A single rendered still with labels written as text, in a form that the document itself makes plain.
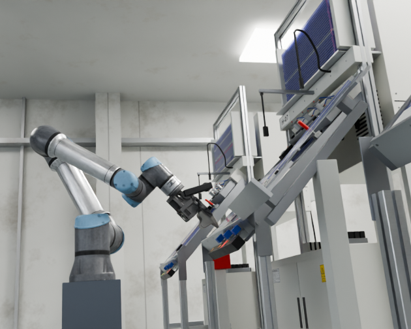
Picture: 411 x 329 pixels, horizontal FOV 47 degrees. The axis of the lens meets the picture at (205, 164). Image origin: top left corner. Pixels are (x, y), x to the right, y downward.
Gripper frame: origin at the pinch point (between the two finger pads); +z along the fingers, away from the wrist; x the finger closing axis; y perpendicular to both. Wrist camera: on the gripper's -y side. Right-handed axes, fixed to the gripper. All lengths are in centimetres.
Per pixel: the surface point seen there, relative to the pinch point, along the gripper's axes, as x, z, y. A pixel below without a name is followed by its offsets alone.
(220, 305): -83, 37, 5
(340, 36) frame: 22, -16, -84
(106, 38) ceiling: -258, -187, -135
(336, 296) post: 52, 33, 7
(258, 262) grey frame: 24.0, 16.5, 6.6
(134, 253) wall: -408, -19, -26
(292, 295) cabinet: -22, 45, -8
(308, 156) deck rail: 20.9, 6.2, -36.1
